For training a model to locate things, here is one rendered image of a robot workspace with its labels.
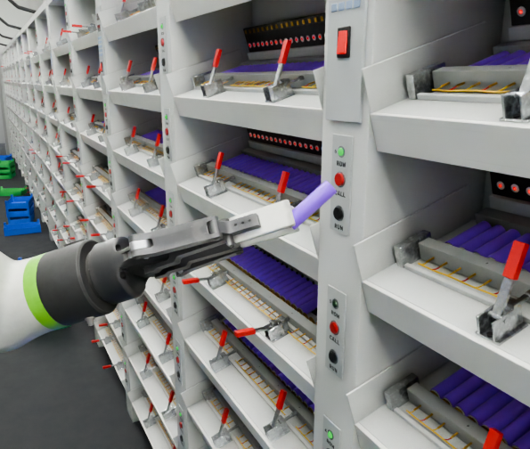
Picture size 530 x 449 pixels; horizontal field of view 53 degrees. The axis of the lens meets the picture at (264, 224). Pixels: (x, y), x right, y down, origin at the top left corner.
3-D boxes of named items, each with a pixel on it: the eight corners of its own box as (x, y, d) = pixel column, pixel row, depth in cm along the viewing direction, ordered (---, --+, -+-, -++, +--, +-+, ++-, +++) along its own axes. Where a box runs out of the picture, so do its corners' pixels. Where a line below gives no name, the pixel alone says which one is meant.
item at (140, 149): (170, 194, 134) (151, 142, 129) (117, 162, 186) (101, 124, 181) (240, 165, 141) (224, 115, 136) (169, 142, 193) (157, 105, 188)
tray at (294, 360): (322, 411, 80) (306, 361, 76) (186, 280, 132) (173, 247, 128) (421, 346, 87) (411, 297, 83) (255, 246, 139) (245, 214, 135)
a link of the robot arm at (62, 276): (88, 334, 67) (41, 330, 58) (77, 247, 70) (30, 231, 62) (131, 322, 66) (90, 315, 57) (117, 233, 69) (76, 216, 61)
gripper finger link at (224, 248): (152, 277, 62) (157, 279, 63) (244, 251, 61) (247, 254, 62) (147, 246, 63) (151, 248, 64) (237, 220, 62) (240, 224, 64)
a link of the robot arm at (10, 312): (1, 301, 74) (-15, 376, 67) (-70, 253, 65) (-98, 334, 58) (90, 273, 72) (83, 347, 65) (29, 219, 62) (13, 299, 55)
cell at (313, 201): (338, 194, 59) (294, 232, 59) (326, 183, 60) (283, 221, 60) (336, 189, 58) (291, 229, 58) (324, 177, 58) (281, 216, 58)
